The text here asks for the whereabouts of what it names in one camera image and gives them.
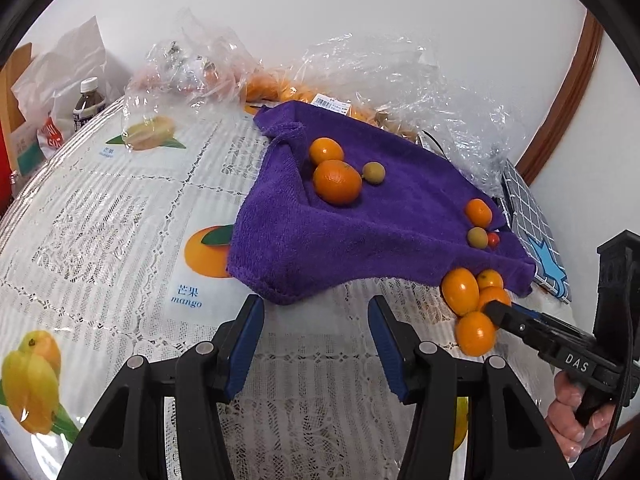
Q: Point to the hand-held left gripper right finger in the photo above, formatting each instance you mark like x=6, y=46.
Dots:
x=387, y=345

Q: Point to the person's right hand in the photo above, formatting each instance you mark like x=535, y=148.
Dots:
x=562, y=410

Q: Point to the light wooden board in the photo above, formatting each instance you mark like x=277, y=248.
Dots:
x=17, y=67

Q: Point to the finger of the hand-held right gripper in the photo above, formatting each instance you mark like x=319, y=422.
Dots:
x=555, y=325
x=520, y=327

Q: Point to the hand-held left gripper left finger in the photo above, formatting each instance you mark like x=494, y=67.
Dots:
x=245, y=345

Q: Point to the small orange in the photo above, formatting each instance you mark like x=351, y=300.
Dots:
x=475, y=332
x=489, y=279
x=492, y=296
x=479, y=211
x=326, y=151
x=460, y=290

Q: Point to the grey checked bag blue star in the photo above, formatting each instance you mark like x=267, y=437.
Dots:
x=530, y=210

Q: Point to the pile of bagged small oranges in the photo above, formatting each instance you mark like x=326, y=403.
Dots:
x=272, y=89

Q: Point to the small yellow-green fruit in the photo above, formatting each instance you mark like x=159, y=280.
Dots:
x=373, y=172
x=477, y=237

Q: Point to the large orange mandarin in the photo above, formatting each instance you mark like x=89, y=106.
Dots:
x=337, y=181

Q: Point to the small red fruit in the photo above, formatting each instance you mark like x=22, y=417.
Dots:
x=494, y=240

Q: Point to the dark drink bottle white cap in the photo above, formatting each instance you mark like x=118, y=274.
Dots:
x=89, y=105

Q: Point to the brown wooden door frame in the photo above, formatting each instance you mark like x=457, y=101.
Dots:
x=565, y=100

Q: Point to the small clear plastic bag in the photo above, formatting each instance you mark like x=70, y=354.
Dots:
x=210, y=45

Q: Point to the red paper bag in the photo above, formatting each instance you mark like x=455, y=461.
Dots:
x=4, y=152

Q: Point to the purple towel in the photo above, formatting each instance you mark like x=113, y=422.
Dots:
x=375, y=245

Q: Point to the large clear plastic bag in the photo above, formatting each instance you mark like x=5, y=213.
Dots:
x=400, y=80

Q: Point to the white barcode label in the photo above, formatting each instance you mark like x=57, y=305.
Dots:
x=332, y=104

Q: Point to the white plastic bag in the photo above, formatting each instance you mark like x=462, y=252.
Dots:
x=65, y=57

